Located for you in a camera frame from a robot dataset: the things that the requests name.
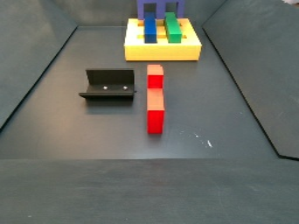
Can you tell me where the purple cross-shaped block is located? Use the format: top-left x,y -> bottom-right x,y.
136,0 -> 184,20

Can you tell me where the yellow slotted board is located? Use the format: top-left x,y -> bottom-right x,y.
124,18 -> 202,61

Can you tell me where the red stepped block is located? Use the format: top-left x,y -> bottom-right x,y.
147,65 -> 164,134

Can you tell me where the green bar block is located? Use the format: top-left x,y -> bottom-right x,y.
164,12 -> 183,43

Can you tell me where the blue bar block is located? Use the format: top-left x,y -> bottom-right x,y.
144,12 -> 156,44

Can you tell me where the black angle bracket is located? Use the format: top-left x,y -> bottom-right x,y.
79,68 -> 136,99

